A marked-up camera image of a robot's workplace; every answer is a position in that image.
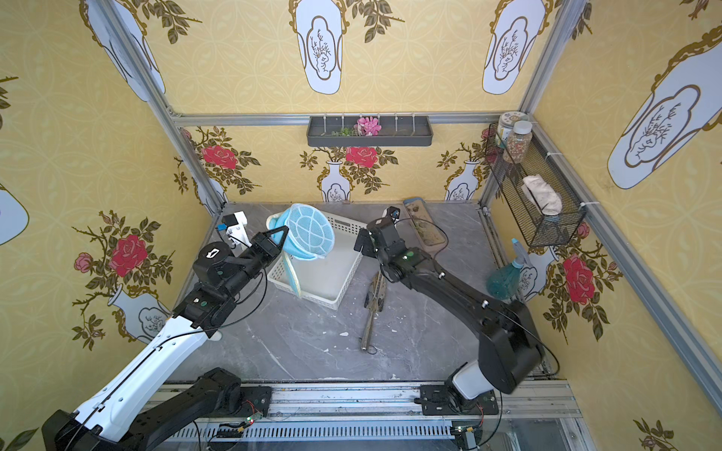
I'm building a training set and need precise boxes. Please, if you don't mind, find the turquoise mesh laundry bag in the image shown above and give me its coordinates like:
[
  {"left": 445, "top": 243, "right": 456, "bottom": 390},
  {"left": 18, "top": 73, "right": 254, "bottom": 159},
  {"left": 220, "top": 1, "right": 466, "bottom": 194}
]
[{"left": 265, "top": 204, "right": 335, "bottom": 298}]

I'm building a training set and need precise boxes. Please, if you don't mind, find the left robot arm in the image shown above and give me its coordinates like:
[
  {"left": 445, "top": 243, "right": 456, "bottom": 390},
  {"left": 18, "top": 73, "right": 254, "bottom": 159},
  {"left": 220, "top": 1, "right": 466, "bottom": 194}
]
[{"left": 41, "top": 225, "right": 289, "bottom": 450}]

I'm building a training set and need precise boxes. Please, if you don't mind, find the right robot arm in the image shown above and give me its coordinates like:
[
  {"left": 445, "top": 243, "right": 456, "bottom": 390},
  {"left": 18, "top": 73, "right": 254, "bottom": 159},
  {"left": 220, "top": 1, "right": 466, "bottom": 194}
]
[{"left": 355, "top": 215, "right": 545, "bottom": 395}]

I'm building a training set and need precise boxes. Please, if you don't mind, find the metal garden trowel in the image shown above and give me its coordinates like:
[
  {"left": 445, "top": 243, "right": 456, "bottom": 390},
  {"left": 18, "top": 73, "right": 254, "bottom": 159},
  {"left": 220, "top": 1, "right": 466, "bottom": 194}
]
[{"left": 360, "top": 272, "right": 387, "bottom": 355}]

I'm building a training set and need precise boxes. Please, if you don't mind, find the white perforated plastic basket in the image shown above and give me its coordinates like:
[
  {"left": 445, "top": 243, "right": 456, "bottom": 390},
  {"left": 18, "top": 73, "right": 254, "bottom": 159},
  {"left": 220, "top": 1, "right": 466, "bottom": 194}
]
[{"left": 291, "top": 212, "right": 365, "bottom": 310}]

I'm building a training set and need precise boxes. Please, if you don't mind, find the pink artificial flower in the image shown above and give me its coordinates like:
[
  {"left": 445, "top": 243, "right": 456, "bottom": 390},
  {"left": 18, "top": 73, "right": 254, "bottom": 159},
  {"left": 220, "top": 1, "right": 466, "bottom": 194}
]
[{"left": 353, "top": 117, "right": 383, "bottom": 136}]

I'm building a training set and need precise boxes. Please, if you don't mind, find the teal spray bottle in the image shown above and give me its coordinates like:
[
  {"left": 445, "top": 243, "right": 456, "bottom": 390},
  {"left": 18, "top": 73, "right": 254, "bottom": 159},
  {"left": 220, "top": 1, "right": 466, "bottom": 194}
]
[{"left": 486, "top": 239, "right": 538, "bottom": 301}]

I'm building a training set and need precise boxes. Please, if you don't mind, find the glass jar white lid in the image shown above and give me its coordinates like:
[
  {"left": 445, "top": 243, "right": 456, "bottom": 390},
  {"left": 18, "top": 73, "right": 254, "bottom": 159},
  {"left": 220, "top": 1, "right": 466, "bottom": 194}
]
[{"left": 496, "top": 111, "right": 528, "bottom": 147}]

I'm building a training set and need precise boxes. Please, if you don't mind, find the glass jar with grains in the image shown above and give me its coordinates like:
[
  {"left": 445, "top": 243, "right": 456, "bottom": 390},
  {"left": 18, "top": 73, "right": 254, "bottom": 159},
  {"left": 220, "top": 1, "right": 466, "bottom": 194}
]
[{"left": 502, "top": 120, "right": 533, "bottom": 163}]

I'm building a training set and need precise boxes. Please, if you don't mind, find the crumpled white cloth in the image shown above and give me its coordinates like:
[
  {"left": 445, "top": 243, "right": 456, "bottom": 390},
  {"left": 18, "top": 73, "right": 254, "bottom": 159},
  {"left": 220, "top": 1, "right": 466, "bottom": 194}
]
[{"left": 522, "top": 175, "right": 563, "bottom": 216}]

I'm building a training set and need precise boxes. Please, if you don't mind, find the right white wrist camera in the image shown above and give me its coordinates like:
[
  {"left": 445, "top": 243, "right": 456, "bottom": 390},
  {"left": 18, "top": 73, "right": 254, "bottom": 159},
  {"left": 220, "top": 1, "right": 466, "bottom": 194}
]
[{"left": 383, "top": 206, "right": 400, "bottom": 224}]

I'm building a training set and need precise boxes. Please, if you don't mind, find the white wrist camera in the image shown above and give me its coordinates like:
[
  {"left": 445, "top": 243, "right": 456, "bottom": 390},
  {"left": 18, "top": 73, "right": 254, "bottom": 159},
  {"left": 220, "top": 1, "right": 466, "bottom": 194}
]
[
  {"left": 216, "top": 212, "right": 251, "bottom": 249},
  {"left": 383, "top": 206, "right": 400, "bottom": 224}
]

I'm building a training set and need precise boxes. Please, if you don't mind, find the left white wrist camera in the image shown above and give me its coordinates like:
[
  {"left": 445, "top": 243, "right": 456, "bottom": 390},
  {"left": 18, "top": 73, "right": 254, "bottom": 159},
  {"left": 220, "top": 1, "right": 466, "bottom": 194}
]
[{"left": 216, "top": 212, "right": 251, "bottom": 249}]

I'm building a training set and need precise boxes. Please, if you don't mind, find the grey wall shelf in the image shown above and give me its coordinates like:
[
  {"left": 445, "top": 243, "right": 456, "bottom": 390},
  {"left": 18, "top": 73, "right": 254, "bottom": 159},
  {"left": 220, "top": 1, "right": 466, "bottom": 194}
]
[{"left": 306, "top": 114, "right": 434, "bottom": 148}]

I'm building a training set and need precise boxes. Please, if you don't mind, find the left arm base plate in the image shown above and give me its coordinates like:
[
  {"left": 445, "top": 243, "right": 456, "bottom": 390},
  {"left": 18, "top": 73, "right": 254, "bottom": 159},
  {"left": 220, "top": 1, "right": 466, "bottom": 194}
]
[{"left": 227, "top": 385, "right": 273, "bottom": 417}]

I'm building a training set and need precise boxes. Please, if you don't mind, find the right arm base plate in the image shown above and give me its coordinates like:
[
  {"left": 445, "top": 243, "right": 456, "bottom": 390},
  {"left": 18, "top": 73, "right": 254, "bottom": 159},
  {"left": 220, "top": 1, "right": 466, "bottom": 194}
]
[{"left": 414, "top": 384, "right": 499, "bottom": 416}]

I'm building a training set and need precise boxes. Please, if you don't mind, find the black wire wall basket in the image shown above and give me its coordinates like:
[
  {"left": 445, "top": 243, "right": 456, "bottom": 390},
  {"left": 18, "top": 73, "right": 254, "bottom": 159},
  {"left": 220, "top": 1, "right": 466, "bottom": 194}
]
[{"left": 479, "top": 123, "right": 587, "bottom": 248}]

